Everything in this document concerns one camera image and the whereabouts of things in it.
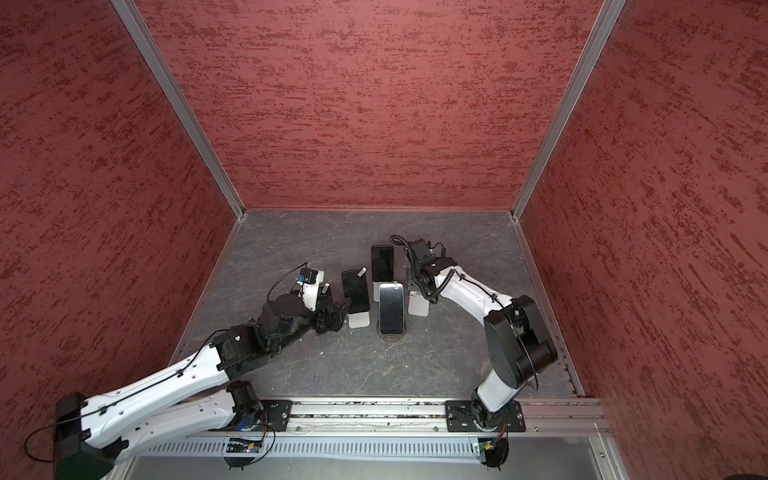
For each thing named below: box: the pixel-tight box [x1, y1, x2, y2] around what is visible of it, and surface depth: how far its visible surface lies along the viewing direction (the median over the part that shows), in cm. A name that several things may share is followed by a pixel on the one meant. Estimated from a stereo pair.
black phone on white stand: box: [341, 269, 370, 314], surface depth 85 cm
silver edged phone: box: [378, 283, 405, 334], surface depth 85 cm
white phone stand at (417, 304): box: [408, 290, 429, 317], surface depth 95 cm
